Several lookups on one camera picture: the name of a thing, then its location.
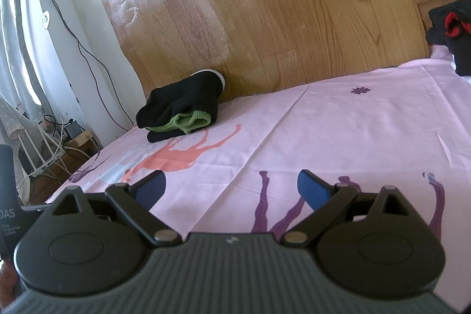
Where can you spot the pink printed bedsheet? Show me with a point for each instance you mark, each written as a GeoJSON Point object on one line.
{"type": "Point", "coordinates": [331, 137]}

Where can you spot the white router with antennas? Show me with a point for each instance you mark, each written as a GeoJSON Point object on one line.
{"type": "Point", "coordinates": [55, 156]}

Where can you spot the wooden block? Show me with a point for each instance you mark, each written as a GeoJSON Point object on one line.
{"type": "Point", "coordinates": [82, 139]}

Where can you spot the green and black knit sweater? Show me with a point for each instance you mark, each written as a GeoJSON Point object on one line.
{"type": "Point", "coordinates": [176, 100]}

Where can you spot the white wall hook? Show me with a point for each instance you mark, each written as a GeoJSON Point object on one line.
{"type": "Point", "coordinates": [45, 19]}

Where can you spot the grey dotted cloth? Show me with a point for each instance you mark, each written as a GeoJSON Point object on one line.
{"type": "Point", "coordinates": [13, 122]}

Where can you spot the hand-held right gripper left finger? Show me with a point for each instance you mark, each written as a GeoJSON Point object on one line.
{"type": "Point", "coordinates": [152, 189]}

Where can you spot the wood-pattern wall sheet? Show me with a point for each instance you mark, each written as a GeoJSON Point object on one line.
{"type": "Point", "coordinates": [276, 5]}

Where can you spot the grey power adapter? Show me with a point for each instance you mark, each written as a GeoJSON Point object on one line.
{"type": "Point", "coordinates": [74, 128]}

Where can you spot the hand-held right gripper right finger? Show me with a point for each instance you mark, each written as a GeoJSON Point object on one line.
{"type": "Point", "coordinates": [312, 189]}

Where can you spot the white and grey curtain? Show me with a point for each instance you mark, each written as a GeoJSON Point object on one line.
{"type": "Point", "coordinates": [18, 23]}

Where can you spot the person's left hand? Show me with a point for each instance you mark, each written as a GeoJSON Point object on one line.
{"type": "Point", "coordinates": [7, 281]}

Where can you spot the black sweater with red cuffs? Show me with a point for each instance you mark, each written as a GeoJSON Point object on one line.
{"type": "Point", "coordinates": [460, 53]}

